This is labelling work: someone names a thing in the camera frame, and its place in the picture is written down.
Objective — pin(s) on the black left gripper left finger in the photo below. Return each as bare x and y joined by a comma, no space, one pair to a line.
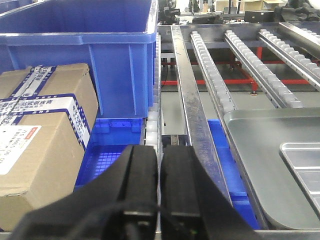
120,204

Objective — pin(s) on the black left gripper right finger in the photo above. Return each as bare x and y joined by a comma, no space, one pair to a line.
197,209

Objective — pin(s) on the small silver ribbed tray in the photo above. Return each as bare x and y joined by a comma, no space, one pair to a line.
303,161

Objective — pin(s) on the large grey metal tray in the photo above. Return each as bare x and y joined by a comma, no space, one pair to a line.
257,136

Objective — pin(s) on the brown cardboard box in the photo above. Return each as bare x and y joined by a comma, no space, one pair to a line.
46,117

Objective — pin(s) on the large blue plastic box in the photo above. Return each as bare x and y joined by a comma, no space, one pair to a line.
116,38

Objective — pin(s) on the shallow blue plastic crate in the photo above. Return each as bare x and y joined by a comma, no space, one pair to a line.
110,136

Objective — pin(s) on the roller conveyor track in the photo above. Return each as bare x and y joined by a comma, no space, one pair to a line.
303,66
218,90
279,94
300,37
153,128

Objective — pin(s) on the flat steel guide rail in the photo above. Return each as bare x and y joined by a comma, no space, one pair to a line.
198,130

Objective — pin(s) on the red steel frame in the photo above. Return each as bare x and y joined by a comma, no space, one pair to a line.
237,77

